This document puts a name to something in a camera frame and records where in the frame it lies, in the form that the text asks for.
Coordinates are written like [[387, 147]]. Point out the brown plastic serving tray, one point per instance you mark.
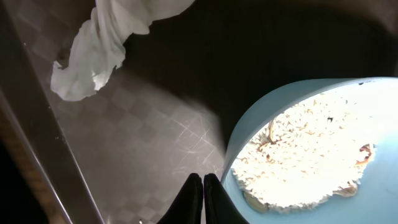
[[121, 155]]

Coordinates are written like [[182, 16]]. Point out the light blue bowl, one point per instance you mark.
[[376, 201]]

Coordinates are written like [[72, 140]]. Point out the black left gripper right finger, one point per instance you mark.
[[219, 208]]

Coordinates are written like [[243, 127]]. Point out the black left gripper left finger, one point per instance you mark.
[[186, 208]]

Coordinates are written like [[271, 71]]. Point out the rice leftovers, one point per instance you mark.
[[317, 148]]

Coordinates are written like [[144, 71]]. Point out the white napkin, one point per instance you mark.
[[98, 48]]

